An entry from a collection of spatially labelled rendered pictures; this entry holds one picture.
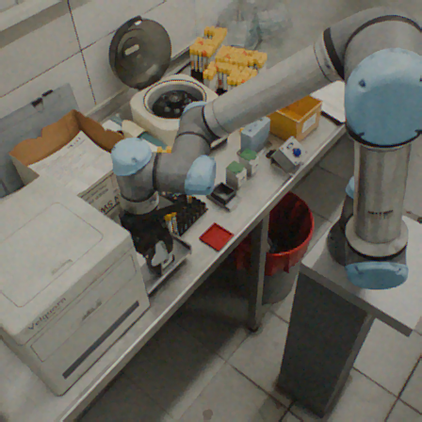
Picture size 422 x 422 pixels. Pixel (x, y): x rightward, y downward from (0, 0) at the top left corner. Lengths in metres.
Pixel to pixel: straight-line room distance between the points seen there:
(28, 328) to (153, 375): 1.21
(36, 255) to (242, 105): 0.48
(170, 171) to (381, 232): 0.40
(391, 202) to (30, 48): 1.02
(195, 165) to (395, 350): 1.51
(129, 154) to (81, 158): 0.60
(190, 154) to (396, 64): 0.40
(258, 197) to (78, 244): 0.61
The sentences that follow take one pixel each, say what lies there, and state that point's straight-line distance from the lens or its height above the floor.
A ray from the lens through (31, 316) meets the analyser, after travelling 0.90.
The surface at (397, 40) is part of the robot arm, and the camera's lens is 0.73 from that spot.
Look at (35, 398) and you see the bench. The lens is 1.17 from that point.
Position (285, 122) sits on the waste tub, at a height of 0.95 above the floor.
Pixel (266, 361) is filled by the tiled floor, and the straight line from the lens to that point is 2.08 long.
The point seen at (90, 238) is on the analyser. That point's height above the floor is 1.17.
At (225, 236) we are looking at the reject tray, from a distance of 1.29.
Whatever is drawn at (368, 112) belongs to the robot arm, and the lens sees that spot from 0.70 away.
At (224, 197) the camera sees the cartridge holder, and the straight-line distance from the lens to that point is 1.37.
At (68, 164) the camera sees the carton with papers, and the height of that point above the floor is 0.94.
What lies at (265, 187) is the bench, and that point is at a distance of 1.41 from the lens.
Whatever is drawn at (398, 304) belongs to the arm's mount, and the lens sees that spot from 1.20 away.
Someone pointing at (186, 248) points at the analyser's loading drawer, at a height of 0.92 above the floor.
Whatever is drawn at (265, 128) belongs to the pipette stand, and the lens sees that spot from 1.48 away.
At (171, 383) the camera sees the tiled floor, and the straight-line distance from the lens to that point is 2.05.
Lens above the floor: 1.91
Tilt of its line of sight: 49 degrees down
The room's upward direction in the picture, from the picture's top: 4 degrees counter-clockwise
